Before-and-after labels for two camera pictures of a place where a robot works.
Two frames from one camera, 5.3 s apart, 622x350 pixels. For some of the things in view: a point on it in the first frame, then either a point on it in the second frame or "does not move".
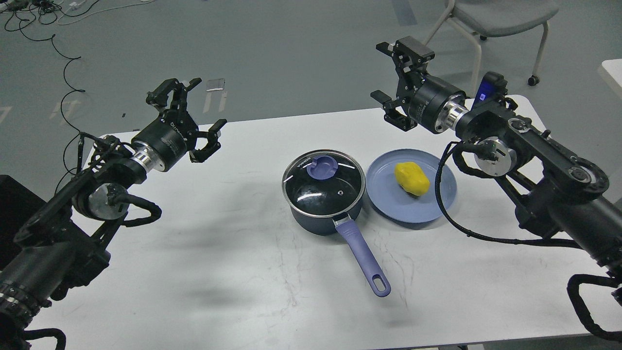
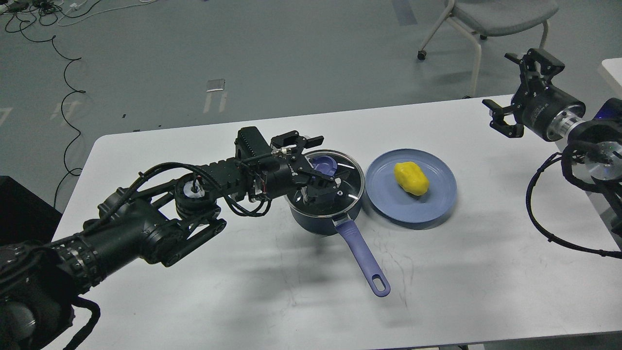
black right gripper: x=436 y=105 -> x=548 y=112
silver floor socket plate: x=214 y=84 does not move
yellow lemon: x=411 y=178 does not move
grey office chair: x=491 y=17 does not move
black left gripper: x=166 y=140 -> x=283 y=176
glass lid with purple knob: x=323 y=182 does not move
